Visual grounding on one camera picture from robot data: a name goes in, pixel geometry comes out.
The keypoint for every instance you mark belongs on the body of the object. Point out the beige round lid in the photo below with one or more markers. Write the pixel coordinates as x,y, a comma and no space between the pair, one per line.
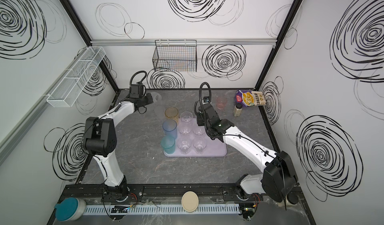
190,201

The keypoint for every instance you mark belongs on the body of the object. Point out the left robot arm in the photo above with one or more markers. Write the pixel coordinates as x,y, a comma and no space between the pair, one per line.
100,139

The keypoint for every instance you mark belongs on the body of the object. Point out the black wire basket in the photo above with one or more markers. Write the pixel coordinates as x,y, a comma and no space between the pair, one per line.
177,55

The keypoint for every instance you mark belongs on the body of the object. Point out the white wire shelf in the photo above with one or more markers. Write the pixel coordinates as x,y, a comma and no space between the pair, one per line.
76,78

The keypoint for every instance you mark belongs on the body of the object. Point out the snack bag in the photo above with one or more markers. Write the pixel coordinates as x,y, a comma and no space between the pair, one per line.
249,98

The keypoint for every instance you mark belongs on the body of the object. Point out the teal plastic cup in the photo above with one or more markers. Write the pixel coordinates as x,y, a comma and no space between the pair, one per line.
168,144

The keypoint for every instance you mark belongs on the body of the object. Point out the lilac plastic tray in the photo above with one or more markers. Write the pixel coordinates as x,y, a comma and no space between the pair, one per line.
215,148

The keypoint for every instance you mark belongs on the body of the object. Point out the blue plastic cup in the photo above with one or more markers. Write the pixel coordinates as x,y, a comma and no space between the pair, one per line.
170,128

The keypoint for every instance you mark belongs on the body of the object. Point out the jar with black lid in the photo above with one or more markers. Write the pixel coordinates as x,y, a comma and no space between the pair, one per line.
290,201

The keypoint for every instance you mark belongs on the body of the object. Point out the yellow plastic cup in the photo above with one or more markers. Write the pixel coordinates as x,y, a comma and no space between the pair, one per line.
172,113

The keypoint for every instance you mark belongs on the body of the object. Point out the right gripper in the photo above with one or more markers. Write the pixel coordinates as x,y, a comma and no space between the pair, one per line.
201,117

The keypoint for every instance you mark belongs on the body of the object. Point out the small spice jar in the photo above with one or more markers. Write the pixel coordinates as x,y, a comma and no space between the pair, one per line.
237,110

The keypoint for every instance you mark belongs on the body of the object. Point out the black mounting rail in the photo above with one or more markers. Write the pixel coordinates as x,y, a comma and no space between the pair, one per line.
142,192

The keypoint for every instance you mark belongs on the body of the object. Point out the clear faceted glass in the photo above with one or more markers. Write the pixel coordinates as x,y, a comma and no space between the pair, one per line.
185,128

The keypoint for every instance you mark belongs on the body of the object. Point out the pink plastic cup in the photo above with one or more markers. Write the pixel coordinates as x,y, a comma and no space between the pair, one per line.
221,102

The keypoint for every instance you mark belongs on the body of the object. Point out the white cable duct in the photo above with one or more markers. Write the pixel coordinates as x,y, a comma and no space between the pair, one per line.
204,209

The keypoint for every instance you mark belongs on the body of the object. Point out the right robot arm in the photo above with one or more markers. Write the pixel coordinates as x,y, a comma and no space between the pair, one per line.
278,176

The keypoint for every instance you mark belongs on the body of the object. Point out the clear glass back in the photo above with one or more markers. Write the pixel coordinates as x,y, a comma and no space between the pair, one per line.
199,130

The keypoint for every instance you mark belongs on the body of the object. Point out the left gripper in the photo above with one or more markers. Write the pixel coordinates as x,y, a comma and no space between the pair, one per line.
147,99

